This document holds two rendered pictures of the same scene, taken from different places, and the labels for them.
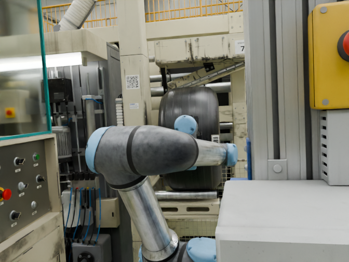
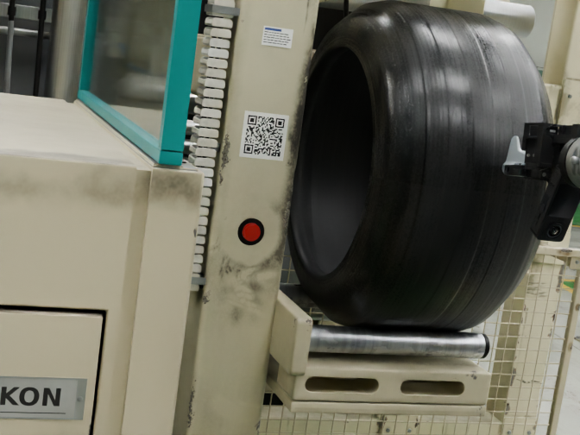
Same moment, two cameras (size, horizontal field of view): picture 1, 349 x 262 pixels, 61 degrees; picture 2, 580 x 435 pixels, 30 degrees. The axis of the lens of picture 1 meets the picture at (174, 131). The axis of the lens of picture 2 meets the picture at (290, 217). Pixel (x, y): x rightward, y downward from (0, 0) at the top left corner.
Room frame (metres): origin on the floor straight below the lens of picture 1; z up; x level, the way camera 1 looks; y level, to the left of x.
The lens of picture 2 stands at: (0.04, 0.96, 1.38)
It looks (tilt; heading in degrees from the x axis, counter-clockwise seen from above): 9 degrees down; 333
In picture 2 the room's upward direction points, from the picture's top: 8 degrees clockwise
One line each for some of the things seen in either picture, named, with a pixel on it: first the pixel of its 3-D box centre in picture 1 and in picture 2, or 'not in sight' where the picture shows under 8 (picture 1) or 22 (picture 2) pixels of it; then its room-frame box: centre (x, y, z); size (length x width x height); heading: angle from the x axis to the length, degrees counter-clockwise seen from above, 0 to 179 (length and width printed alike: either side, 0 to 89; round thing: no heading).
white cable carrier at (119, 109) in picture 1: (123, 140); (205, 146); (1.68, 0.29, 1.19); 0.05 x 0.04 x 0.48; 172
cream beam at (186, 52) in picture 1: (203, 52); not in sight; (1.95, -0.22, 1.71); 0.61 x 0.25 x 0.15; 82
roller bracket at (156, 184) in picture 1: (156, 188); (268, 313); (1.70, 0.12, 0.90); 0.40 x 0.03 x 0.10; 172
